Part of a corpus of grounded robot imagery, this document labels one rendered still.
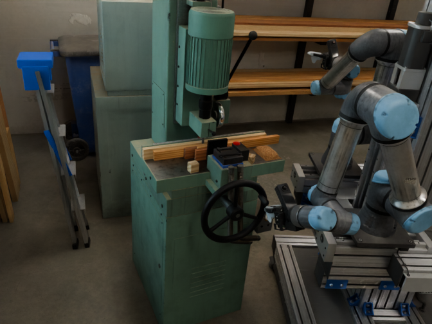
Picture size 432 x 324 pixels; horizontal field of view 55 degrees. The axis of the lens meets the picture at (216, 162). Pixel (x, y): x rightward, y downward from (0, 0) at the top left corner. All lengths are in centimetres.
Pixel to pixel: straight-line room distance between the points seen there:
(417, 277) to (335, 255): 29
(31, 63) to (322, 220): 157
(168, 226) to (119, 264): 87
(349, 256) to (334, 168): 42
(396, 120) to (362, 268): 73
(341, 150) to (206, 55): 61
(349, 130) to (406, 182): 24
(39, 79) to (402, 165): 167
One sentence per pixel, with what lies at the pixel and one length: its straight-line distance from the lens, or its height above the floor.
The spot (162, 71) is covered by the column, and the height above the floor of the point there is 121.
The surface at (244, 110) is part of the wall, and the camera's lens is 447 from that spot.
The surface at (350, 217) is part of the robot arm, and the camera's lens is 140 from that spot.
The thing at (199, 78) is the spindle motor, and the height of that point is 126.
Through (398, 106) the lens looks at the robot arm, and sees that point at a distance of 121.
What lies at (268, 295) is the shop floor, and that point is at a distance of 246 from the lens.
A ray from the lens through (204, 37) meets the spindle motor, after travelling 158.
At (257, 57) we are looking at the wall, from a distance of 433.
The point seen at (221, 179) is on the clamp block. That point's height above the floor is 92.
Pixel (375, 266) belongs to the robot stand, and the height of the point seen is 67.
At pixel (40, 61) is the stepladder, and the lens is 222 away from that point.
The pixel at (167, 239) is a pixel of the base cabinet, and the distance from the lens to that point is 180.
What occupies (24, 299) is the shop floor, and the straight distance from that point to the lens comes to 249.
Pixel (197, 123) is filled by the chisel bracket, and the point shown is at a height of 105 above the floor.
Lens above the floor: 174
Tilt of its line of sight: 28 degrees down
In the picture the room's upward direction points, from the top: 5 degrees clockwise
